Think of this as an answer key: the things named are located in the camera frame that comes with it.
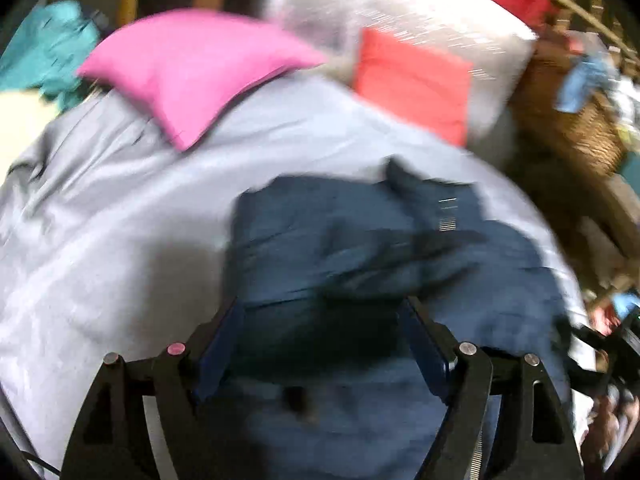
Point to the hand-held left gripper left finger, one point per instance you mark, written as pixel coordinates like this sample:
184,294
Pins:
220,352

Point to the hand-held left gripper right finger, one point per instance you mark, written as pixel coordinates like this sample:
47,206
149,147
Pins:
425,355

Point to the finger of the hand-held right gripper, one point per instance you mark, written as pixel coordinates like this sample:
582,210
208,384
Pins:
592,340

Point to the navy blue garment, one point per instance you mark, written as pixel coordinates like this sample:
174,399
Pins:
300,240

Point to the grey bed sheet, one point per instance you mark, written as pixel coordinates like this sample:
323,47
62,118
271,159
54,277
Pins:
125,210

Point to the light blue cloth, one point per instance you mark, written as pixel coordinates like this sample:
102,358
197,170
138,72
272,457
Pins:
582,82

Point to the orange-red pillow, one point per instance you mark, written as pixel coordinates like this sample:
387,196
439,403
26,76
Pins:
415,85

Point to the pink pillow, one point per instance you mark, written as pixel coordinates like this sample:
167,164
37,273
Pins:
185,70

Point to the cream cloth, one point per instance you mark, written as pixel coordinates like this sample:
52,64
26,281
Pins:
22,130

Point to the teal cloth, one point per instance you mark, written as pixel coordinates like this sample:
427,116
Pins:
47,50

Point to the large silver cushion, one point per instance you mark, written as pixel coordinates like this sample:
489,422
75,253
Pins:
400,5

